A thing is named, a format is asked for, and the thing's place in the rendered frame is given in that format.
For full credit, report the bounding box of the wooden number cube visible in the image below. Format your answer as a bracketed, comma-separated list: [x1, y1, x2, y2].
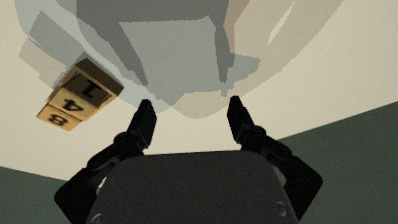
[36, 103, 83, 131]
[48, 73, 110, 120]

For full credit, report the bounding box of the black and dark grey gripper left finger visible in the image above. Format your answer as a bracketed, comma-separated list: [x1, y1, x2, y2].
[54, 99, 157, 224]

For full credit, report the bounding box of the dark brown calendar tray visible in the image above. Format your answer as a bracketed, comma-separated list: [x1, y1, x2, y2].
[45, 58, 124, 121]

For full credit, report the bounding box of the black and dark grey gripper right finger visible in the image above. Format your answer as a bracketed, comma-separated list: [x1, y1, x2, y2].
[227, 95, 323, 221]

